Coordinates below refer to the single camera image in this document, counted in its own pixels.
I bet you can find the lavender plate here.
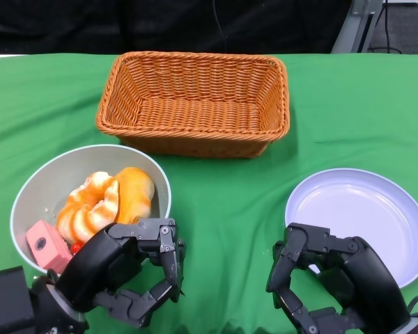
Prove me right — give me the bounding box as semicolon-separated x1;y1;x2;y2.
284;168;418;289
405;295;418;317

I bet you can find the black backdrop curtain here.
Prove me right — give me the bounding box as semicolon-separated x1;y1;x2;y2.
0;0;355;56

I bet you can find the orange white striped bread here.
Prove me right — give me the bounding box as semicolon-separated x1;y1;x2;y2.
55;170;121;244

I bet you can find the black floor cable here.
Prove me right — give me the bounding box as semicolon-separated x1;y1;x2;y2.
369;0;405;54

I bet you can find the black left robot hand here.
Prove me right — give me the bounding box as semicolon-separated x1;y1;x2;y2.
55;218;187;330

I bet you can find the plain golden bread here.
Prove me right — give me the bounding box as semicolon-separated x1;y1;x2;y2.
114;166;156;225

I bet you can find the orange wicker basket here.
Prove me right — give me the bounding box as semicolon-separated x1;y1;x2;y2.
95;51;291;159

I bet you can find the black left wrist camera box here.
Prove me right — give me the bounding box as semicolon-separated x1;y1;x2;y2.
0;266;36;334

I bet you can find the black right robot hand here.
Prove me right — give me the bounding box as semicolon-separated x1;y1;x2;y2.
266;222;410;334

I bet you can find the grey-green bowl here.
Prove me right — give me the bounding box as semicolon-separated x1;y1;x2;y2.
9;144;173;276

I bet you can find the grey metal stand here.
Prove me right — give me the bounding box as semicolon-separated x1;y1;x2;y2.
330;0;380;54

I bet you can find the salmon pink cake slice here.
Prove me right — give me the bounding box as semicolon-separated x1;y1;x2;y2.
25;219;73;272

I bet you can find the thin black hanging cable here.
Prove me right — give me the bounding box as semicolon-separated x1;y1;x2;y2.
211;0;230;53

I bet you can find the green tablecloth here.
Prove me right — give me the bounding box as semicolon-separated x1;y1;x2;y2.
0;51;418;334

